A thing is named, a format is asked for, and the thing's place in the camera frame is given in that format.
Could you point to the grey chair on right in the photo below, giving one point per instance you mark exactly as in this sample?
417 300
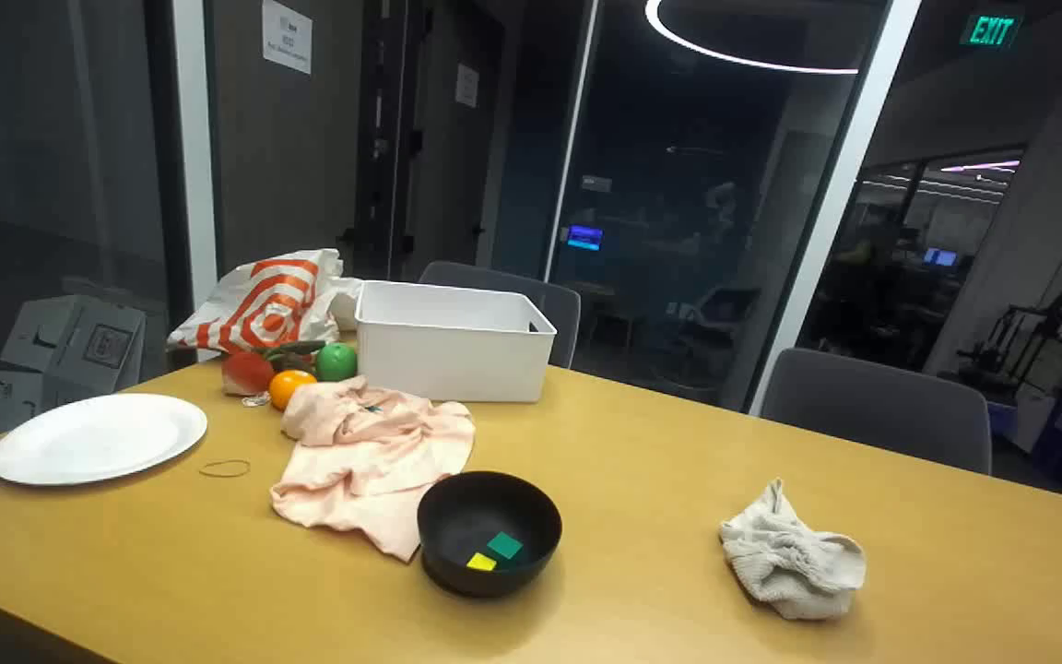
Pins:
884 408

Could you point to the rubber band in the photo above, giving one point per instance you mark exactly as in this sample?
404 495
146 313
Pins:
227 468

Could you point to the grey towel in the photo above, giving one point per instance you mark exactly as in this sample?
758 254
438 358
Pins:
788 567

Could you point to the white plastic bin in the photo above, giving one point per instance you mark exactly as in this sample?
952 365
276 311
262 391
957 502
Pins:
459 345

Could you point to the red toy pepper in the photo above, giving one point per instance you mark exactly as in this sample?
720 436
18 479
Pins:
246 374

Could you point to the white paper sign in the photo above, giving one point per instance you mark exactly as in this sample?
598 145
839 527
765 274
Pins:
286 38

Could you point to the yellow block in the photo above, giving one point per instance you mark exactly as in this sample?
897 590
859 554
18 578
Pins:
482 562

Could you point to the green exit sign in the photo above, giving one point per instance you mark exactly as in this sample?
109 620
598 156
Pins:
991 31

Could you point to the pink crumpled towel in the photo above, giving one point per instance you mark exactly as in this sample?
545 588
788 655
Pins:
364 457

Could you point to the black bowl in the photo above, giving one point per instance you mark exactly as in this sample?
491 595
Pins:
459 516

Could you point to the orange white patterned bag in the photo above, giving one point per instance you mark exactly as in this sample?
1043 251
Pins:
269 304

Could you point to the white round plate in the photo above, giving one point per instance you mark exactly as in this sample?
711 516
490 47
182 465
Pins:
99 441

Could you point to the green block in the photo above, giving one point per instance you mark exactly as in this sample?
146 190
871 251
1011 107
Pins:
507 548

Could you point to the green ball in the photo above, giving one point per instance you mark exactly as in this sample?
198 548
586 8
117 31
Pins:
337 363

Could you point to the orange fruit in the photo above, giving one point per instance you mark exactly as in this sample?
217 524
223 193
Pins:
286 383

